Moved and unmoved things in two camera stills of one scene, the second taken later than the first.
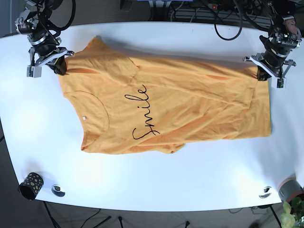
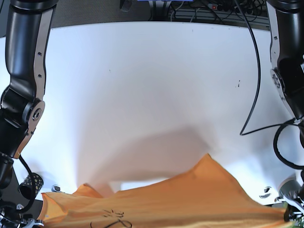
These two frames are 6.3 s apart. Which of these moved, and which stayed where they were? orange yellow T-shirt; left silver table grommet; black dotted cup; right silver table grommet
Moved: orange yellow T-shirt
Stayed: left silver table grommet; black dotted cup; right silver table grommet
